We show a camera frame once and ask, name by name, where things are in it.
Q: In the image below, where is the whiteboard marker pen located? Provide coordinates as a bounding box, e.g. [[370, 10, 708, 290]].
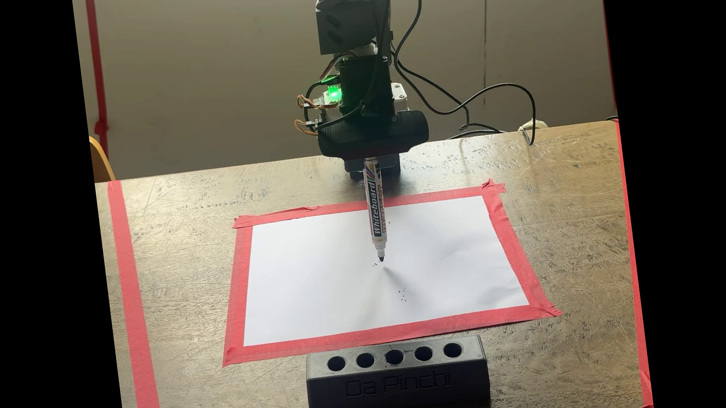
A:
[[361, 155, 393, 264]]

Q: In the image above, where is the black pen holder block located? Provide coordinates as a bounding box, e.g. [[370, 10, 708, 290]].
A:
[[303, 332, 493, 408]]

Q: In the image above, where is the black oval webcam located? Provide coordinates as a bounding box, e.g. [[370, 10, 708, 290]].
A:
[[315, 108, 433, 165]]

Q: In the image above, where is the red tape strip on paper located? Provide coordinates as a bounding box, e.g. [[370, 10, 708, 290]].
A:
[[231, 177, 507, 230], [206, 223, 272, 367], [480, 176, 563, 326], [219, 301, 564, 368]]

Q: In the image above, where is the white paper sheet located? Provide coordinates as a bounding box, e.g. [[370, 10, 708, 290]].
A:
[[229, 191, 531, 348]]

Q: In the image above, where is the wooden chair back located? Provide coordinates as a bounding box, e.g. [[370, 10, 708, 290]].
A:
[[89, 133, 117, 184]]

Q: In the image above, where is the long red table tape strip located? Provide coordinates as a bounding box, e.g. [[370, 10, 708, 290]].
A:
[[106, 178, 165, 408]]

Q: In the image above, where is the orange wire bundle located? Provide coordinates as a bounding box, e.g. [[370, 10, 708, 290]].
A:
[[290, 87, 345, 139]]

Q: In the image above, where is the long black cable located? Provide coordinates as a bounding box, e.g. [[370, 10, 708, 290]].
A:
[[385, 0, 542, 162]]

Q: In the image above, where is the red vertical wall strip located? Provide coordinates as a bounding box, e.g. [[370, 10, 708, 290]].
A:
[[77, 0, 115, 159]]

